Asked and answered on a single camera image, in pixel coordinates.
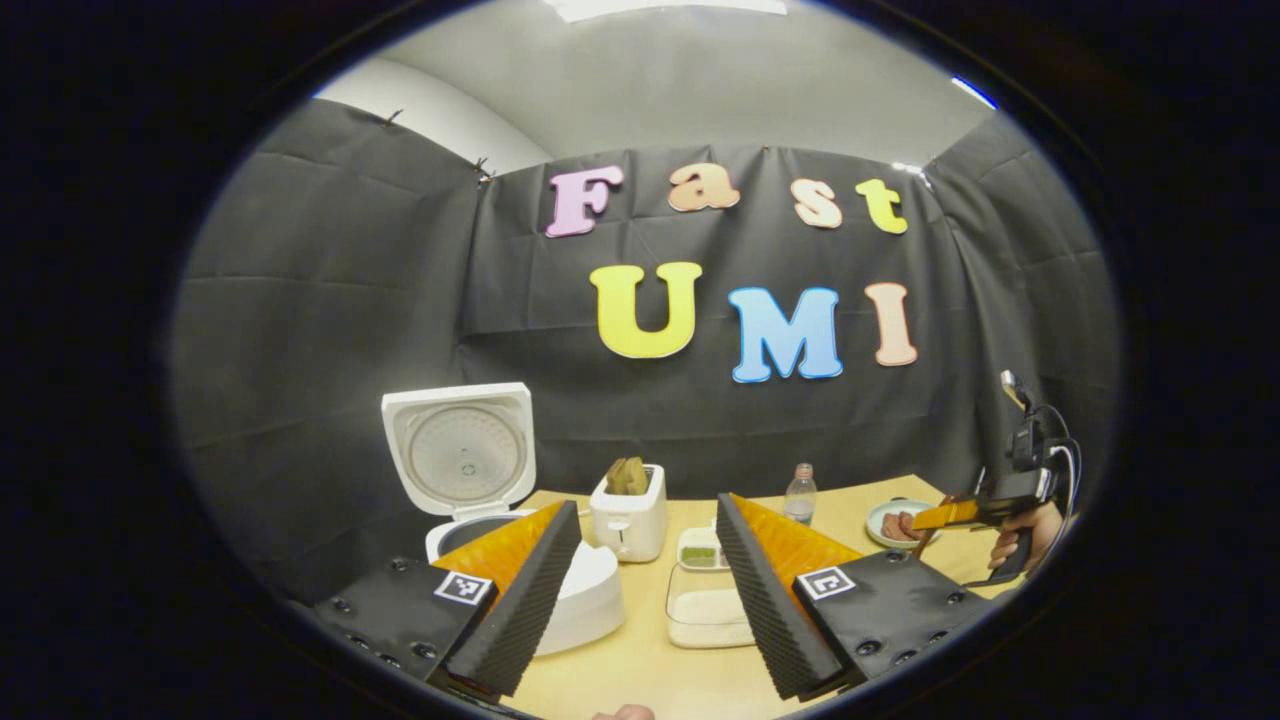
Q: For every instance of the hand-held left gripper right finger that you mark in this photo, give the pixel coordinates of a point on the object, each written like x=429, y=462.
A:
x=765, y=610

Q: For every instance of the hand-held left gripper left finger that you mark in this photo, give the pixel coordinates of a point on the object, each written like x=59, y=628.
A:
x=520, y=610

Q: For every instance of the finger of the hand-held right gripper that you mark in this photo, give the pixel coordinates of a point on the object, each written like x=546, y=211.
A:
x=945, y=514

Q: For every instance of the clear container of rice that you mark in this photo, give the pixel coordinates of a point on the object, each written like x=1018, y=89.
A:
x=705, y=605

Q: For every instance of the white rice cooker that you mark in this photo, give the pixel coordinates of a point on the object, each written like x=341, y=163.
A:
x=460, y=450

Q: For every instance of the red meat slices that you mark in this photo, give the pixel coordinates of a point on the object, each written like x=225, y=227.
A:
x=900, y=527

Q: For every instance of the pale green plate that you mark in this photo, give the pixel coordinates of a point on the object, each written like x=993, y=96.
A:
x=877, y=525

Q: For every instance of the white divided bean dish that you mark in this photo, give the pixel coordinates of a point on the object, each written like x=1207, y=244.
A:
x=698, y=550

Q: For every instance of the clear plastic bottle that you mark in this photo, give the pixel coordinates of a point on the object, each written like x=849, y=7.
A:
x=800, y=498

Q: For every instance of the white toaster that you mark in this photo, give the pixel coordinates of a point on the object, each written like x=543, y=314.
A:
x=628, y=530

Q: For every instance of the brown bread slice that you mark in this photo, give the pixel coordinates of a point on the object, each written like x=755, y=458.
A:
x=617, y=478
x=638, y=476

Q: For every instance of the black backdrop cloth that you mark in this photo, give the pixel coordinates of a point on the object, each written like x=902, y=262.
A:
x=340, y=330

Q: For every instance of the ceiling light panel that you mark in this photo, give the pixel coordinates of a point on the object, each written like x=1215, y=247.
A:
x=665, y=6

